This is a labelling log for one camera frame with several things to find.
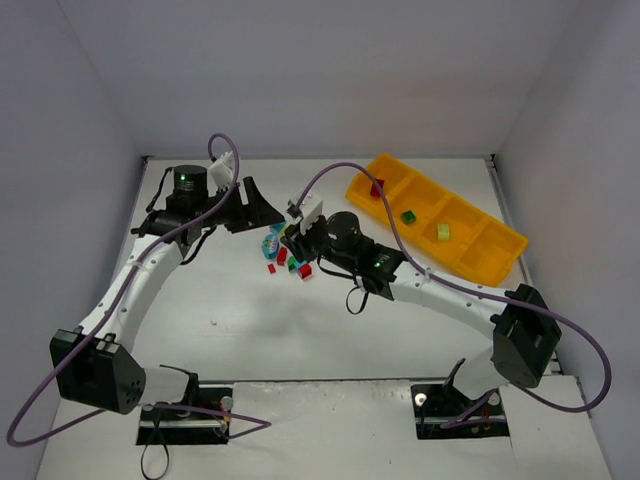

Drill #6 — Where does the red arch lego block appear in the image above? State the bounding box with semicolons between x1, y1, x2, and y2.
370;178;385;199

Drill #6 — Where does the small green lego brick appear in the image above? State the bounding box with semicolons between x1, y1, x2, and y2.
401;210;416;225

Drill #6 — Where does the light green lego brick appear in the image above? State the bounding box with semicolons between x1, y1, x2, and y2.
436;223;450;242

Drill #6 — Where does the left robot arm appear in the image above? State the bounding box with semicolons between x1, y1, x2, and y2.
50;165;284;414

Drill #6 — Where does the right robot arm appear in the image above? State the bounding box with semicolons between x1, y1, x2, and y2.
282;212;561;400

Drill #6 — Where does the green blue red lego stack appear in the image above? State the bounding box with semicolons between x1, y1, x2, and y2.
287;257;313;281

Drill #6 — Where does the yellow divided sorting tray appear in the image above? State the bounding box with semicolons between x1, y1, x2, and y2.
367;153;528;287

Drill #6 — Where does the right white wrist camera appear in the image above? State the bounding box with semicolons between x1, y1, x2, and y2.
286;187;323;235

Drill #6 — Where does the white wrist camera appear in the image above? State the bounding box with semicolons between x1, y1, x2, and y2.
286;187;323;235
208;151;238;193

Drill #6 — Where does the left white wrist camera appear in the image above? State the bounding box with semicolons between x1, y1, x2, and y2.
208;151;238;193

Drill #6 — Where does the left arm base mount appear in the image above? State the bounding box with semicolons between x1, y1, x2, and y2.
135;383;233;446

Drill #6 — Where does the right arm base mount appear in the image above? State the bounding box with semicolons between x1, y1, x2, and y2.
410;383;510;441

